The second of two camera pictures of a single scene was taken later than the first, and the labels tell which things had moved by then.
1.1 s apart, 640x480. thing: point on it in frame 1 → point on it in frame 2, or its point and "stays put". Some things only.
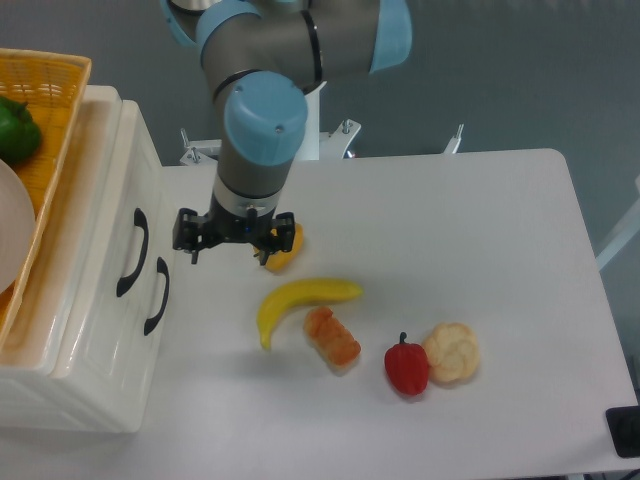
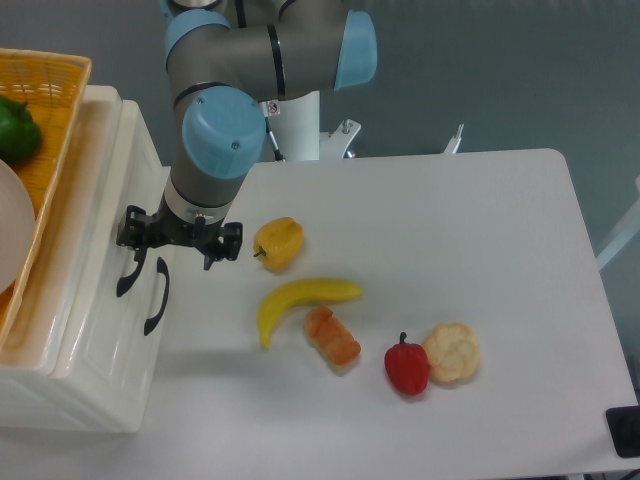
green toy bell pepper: x=20 y=133 stays put
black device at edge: x=624 y=426 stays put
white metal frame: x=622 y=234 stays put
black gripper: x=193 y=233 → x=137 y=230
